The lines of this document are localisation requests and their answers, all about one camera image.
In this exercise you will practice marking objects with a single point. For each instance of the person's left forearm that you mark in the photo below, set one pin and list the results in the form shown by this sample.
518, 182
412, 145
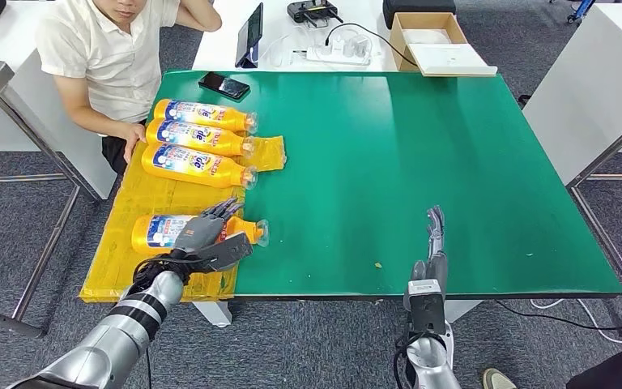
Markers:
198, 16

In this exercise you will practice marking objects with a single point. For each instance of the yellow taped cardboard sheet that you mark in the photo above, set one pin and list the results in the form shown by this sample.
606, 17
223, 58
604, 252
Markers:
128, 257

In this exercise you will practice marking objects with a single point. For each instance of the person's right forearm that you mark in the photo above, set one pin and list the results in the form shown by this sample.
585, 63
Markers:
96, 121

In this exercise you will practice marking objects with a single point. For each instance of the white power strip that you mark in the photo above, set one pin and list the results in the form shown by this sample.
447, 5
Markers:
335, 56

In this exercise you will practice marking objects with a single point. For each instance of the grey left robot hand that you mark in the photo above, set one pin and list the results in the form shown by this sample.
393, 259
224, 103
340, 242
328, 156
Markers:
201, 231

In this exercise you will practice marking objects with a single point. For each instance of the green topped table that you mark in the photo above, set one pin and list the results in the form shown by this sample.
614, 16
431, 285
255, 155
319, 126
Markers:
450, 177

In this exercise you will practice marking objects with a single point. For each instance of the person's right hand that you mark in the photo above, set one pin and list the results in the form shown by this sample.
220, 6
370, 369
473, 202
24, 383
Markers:
133, 140

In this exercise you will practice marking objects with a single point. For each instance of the white flat panel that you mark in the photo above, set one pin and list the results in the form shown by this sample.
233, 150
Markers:
450, 58

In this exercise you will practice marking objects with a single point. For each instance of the white table foot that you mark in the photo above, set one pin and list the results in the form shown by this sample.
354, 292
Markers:
213, 314
464, 310

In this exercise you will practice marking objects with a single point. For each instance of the brown cardboard box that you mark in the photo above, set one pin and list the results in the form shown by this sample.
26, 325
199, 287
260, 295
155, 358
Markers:
398, 38

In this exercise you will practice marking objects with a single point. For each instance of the black case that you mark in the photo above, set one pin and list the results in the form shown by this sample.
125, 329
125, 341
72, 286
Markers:
419, 6

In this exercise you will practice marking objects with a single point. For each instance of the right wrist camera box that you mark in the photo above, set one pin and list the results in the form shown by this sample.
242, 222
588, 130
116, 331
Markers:
425, 306

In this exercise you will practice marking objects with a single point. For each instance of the person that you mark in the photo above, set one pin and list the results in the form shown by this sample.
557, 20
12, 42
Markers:
102, 59
617, 370

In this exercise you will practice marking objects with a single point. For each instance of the black tablet on stand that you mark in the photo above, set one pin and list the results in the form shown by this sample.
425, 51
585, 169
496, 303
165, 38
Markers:
249, 32

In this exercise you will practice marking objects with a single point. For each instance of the white packaging insert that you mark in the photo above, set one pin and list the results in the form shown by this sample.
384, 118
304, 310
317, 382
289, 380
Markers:
427, 36

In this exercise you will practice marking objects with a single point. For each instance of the black smartphone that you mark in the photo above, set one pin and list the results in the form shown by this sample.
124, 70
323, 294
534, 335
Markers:
224, 86

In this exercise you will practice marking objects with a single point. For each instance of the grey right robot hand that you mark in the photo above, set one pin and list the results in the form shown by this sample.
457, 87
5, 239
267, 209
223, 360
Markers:
435, 252

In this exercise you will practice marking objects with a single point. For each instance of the black router with antennas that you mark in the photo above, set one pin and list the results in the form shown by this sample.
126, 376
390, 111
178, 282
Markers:
312, 9

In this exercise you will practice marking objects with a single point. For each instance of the white shoe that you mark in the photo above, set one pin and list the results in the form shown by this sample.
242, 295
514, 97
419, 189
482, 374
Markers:
498, 380

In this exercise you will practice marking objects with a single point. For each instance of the blue metal stand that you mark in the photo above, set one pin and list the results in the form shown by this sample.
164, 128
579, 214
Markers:
579, 9

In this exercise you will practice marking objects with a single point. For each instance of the white desk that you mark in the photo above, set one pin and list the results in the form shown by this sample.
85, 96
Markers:
595, 80
281, 19
26, 80

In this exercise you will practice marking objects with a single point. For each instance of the orange detergent bottle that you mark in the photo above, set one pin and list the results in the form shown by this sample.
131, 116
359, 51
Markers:
236, 119
230, 144
225, 174
150, 239

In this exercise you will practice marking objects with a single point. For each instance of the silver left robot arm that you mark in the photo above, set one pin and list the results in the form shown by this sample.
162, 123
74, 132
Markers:
112, 338

